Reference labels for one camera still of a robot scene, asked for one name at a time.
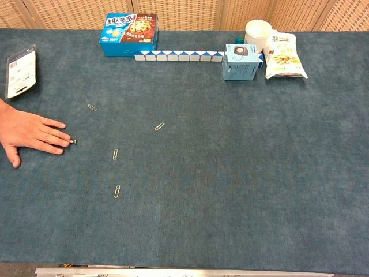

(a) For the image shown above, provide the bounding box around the woven folding screen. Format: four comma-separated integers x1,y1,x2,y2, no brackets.
0,0,369,32

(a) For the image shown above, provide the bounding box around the blue white snake puzzle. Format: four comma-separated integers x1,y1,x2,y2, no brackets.
134,50,265,69

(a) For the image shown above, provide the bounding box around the light blue speaker box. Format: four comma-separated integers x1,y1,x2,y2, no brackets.
221,43,260,81

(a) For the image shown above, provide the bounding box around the blue-green table mat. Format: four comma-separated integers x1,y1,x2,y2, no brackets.
0,28,369,275

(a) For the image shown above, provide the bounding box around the bare human hand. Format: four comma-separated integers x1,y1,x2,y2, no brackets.
0,98,72,169

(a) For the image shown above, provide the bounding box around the white blister pack card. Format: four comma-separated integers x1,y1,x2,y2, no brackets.
5,44,37,99

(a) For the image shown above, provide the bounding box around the aluminium rail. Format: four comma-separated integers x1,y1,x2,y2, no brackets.
35,264,335,277

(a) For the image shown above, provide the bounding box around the white peanut snack bag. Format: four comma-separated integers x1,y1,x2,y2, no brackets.
264,29,308,80

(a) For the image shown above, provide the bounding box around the blue cookie box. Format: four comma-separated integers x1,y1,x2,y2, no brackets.
99,12,160,57

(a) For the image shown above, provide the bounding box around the white paper cup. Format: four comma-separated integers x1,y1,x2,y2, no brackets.
244,19,273,54

